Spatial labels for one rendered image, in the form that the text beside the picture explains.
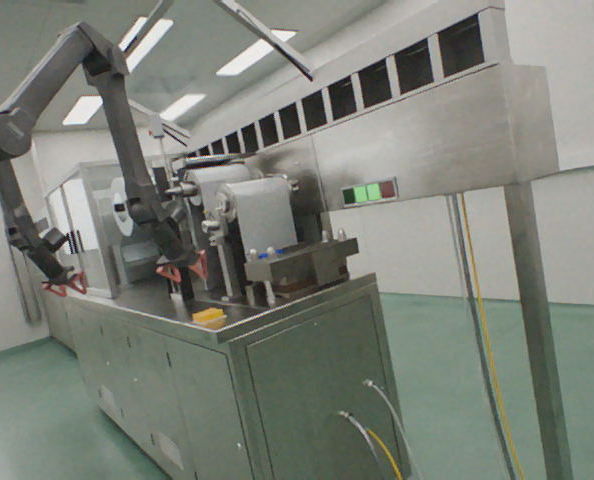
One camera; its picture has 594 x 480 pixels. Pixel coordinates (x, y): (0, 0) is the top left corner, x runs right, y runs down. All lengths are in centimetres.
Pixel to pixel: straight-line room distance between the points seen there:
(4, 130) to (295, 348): 94
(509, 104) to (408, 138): 31
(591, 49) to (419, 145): 240
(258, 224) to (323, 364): 54
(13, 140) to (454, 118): 104
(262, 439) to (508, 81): 117
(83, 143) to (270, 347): 619
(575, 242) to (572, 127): 81
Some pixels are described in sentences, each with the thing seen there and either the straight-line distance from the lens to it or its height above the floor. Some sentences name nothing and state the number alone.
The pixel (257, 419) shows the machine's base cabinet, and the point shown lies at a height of 61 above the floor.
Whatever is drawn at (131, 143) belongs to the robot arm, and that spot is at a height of 143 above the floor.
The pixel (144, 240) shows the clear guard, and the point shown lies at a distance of 254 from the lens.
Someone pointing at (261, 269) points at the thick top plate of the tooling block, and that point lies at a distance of 146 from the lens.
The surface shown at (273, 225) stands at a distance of 167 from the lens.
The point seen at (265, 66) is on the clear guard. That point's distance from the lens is 183.
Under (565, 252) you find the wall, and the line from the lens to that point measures 381.
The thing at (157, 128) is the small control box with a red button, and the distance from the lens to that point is 217.
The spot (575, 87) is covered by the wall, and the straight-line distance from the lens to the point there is 368.
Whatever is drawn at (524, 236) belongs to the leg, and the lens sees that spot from 145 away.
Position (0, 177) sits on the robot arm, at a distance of 161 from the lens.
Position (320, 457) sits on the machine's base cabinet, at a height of 39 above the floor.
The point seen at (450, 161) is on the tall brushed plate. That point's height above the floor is 123.
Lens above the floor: 121
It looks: 6 degrees down
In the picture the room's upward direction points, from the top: 11 degrees counter-clockwise
